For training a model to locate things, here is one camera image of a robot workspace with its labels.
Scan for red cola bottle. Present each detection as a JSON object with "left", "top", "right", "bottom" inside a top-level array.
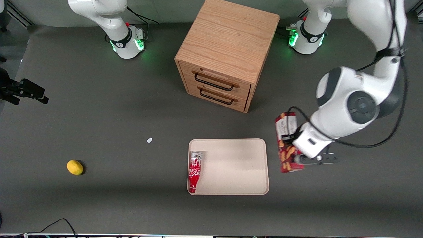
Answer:
[{"left": 188, "top": 151, "right": 204, "bottom": 194}]

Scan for yellow lemon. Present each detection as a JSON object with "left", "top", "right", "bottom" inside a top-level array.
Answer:
[{"left": 66, "top": 160, "right": 84, "bottom": 176}]

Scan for black right base cable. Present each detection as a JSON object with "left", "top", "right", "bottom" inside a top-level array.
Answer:
[{"left": 126, "top": 6, "right": 159, "bottom": 41}]

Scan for wooden drawer cabinet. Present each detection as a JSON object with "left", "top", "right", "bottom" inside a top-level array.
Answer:
[{"left": 174, "top": 0, "right": 280, "bottom": 114}]

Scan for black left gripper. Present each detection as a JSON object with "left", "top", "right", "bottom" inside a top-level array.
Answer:
[{"left": 281, "top": 126, "right": 304, "bottom": 147}]

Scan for wooden drawer wide front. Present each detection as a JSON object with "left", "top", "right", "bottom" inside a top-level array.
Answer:
[{"left": 178, "top": 61, "right": 252, "bottom": 100}]

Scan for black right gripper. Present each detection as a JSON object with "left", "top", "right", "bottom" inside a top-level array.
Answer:
[{"left": 20, "top": 78, "right": 46, "bottom": 98}]

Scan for long black drawer handle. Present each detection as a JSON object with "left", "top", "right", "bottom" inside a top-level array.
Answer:
[{"left": 194, "top": 73, "right": 235, "bottom": 92}]

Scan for left base cable plugs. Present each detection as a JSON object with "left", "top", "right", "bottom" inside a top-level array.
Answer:
[{"left": 277, "top": 24, "right": 299, "bottom": 37}]

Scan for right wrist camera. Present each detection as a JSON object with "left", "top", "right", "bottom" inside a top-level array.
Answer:
[{"left": 0, "top": 85, "right": 49, "bottom": 106}]

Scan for beige plastic tray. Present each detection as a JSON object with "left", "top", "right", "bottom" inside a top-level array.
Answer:
[{"left": 188, "top": 138, "right": 270, "bottom": 196}]

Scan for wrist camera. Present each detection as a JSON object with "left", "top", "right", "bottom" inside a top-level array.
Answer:
[
  {"left": 293, "top": 153, "right": 338, "bottom": 166},
  {"left": 0, "top": 85, "right": 49, "bottom": 106}
]

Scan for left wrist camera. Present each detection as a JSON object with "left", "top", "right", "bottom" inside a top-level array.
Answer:
[{"left": 293, "top": 153, "right": 338, "bottom": 166}]

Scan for red cookie box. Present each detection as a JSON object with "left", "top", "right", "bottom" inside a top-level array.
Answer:
[{"left": 275, "top": 112, "right": 305, "bottom": 173}]

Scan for black cable on table edge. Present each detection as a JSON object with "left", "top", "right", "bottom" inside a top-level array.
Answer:
[{"left": 26, "top": 218, "right": 78, "bottom": 237}]

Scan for short black drawer handle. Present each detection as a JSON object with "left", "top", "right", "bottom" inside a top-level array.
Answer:
[{"left": 199, "top": 88, "right": 234, "bottom": 106}]

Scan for wooden drawer narrow front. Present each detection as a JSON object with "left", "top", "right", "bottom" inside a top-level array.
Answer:
[{"left": 186, "top": 82, "right": 249, "bottom": 111}]

